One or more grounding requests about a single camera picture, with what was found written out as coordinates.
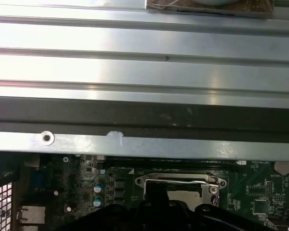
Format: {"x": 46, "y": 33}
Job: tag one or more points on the silver round capacitor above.
{"x": 98, "y": 201}
{"x": 98, "y": 187}

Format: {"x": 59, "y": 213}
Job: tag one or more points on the square black chip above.
{"x": 260, "y": 206}

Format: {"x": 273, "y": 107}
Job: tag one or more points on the open black PC case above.
{"x": 135, "y": 113}

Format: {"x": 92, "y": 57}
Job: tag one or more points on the silver CPU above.
{"x": 183, "y": 196}

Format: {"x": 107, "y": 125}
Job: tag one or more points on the silver coin battery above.
{"x": 283, "y": 167}

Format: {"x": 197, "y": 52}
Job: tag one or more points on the blue VGA port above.
{"x": 39, "y": 180}

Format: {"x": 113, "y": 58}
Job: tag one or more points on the green motherboard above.
{"x": 255, "y": 190}

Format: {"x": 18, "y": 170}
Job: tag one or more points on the silver network port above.
{"x": 31, "y": 214}

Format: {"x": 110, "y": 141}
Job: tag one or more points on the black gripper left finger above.
{"x": 125, "y": 219}

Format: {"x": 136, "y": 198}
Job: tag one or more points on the square brown base plate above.
{"x": 255, "y": 8}

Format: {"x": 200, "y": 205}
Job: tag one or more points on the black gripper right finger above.
{"x": 219, "y": 221}

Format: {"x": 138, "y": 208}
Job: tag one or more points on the metal socket cover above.
{"x": 183, "y": 187}

